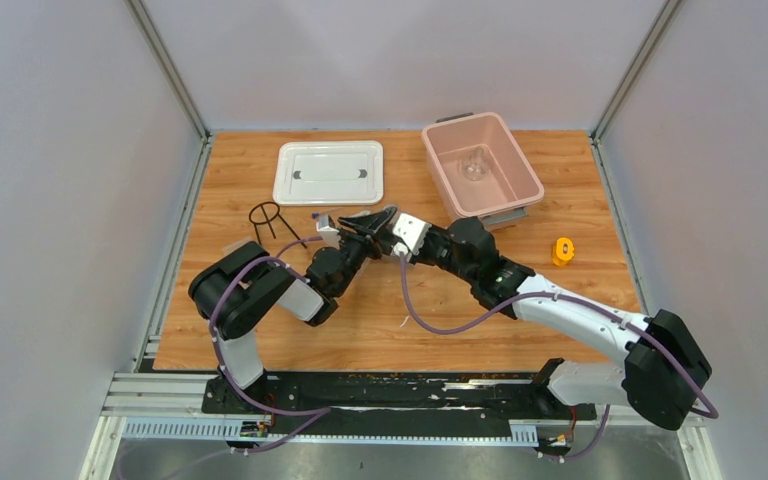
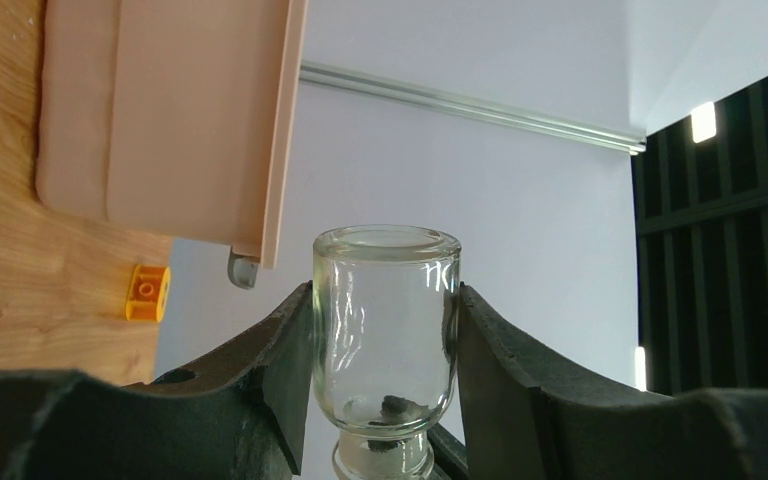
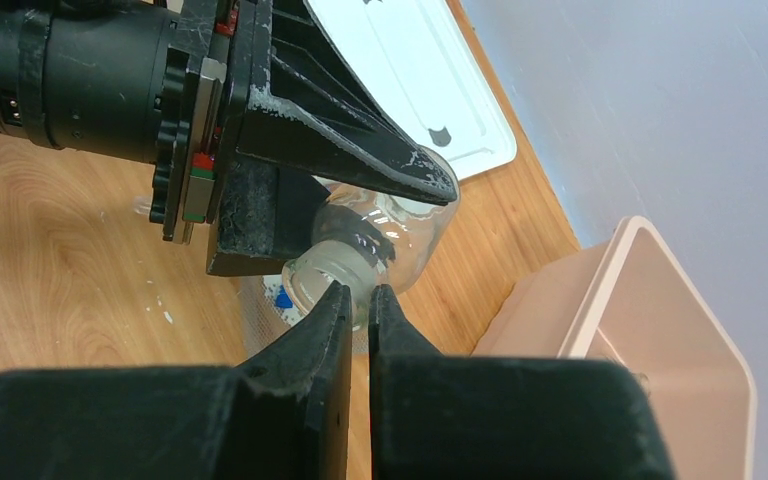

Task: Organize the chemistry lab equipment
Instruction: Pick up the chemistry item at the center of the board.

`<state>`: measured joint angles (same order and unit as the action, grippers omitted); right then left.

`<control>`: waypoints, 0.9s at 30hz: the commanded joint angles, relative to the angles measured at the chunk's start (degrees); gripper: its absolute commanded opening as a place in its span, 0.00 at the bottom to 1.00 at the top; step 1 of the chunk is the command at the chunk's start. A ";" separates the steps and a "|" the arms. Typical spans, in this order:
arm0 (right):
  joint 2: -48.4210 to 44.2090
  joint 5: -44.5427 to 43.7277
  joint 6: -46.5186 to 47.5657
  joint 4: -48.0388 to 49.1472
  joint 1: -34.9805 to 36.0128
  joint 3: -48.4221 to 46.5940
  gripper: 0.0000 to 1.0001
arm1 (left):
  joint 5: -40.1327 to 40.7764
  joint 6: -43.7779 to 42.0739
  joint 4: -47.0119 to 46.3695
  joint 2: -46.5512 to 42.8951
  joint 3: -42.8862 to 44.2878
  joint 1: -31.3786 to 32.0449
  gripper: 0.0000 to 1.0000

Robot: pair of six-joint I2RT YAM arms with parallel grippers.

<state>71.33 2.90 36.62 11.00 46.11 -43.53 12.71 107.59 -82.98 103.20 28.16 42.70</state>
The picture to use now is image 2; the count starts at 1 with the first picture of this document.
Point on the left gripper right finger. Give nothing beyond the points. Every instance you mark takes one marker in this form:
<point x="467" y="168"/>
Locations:
<point x="528" y="412"/>

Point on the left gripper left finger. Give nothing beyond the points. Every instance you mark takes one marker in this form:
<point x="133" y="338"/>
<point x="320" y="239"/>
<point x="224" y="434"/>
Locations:
<point x="237" y="412"/>

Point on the yellow plastic block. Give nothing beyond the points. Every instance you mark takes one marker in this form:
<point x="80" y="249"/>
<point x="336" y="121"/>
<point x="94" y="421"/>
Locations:
<point x="148" y="292"/>

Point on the pink plastic bin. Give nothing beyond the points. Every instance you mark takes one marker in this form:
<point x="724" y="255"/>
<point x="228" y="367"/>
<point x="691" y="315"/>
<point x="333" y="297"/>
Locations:
<point x="173" y="117"/>

